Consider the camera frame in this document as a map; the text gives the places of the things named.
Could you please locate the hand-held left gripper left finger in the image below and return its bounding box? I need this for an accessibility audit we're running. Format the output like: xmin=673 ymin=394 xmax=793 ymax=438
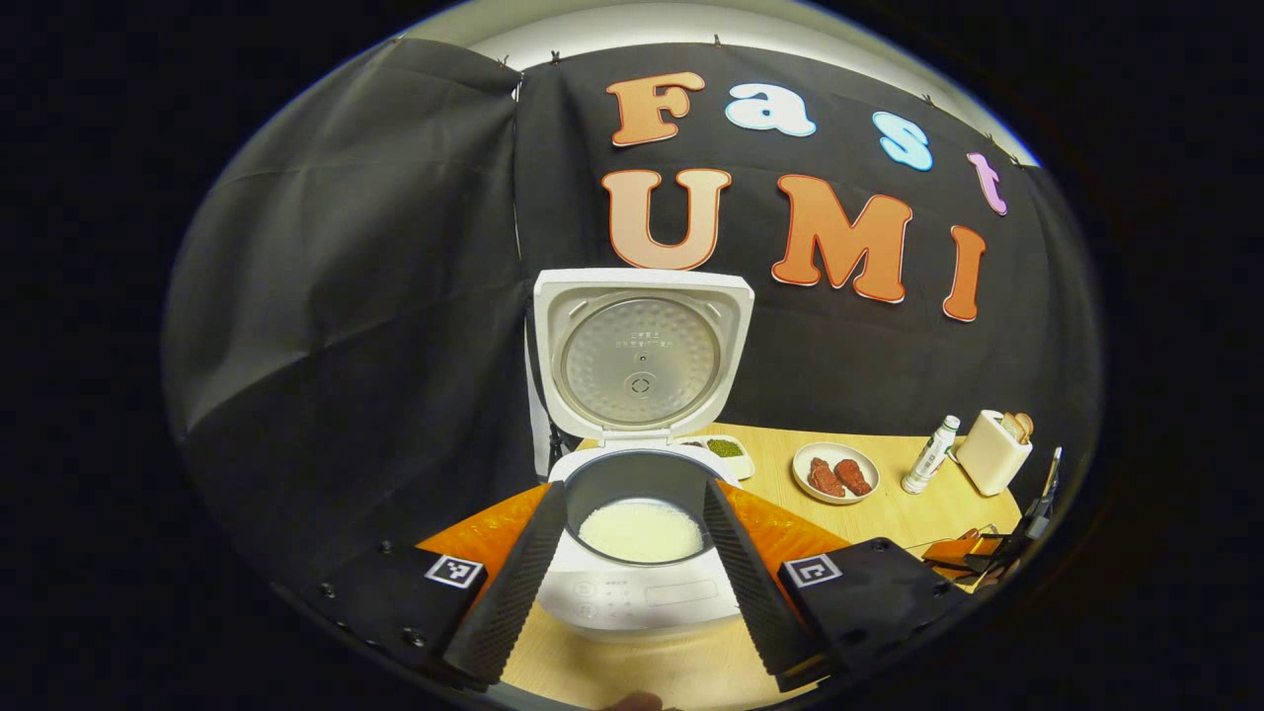
xmin=272 ymin=481 xmax=571 ymax=694

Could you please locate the white drink bottle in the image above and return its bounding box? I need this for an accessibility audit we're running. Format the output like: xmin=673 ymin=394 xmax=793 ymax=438
xmin=901 ymin=415 xmax=961 ymax=495

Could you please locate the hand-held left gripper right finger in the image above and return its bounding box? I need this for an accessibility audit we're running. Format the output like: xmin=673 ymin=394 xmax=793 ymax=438
xmin=703 ymin=479 xmax=998 ymax=695

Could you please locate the white rice cooker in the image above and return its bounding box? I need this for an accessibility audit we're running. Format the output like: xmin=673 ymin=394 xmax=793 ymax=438
xmin=523 ymin=269 xmax=756 ymax=633

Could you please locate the white divided dish of beans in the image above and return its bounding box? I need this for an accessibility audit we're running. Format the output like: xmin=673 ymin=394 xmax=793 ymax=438
xmin=681 ymin=434 xmax=756 ymax=482

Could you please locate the white toaster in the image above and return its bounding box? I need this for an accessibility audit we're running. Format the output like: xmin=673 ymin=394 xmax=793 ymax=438
xmin=955 ymin=410 xmax=1035 ymax=497

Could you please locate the white rice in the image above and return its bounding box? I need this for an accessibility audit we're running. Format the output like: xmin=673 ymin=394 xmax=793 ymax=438
xmin=578 ymin=499 xmax=704 ymax=564

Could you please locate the white plate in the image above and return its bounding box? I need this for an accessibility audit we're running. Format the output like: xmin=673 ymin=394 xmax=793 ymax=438
xmin=792 ymin=441 xmax=881 ymax=506

